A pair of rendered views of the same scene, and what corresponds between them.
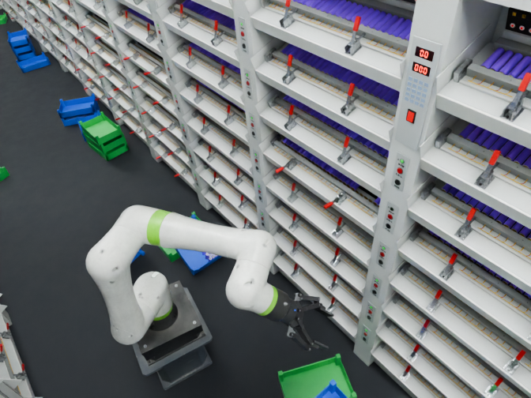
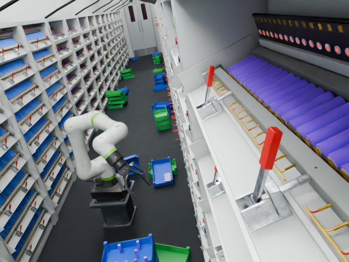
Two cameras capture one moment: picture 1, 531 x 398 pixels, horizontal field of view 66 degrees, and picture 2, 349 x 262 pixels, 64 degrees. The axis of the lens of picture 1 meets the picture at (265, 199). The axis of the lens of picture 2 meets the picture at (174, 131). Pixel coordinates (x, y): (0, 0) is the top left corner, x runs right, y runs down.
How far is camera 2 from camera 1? 1.23 m
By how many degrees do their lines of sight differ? 35
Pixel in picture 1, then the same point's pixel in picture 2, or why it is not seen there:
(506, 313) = not seen: hidden behind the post
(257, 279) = (104, 138)
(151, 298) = (98, 162)
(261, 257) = (111, 131)
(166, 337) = (104, 190)
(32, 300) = not seen: hidden behind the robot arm
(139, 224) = (90, 115)
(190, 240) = (100, 123)
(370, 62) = not seen: hidden behind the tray
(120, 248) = (77, 120)
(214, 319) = (147, 209)
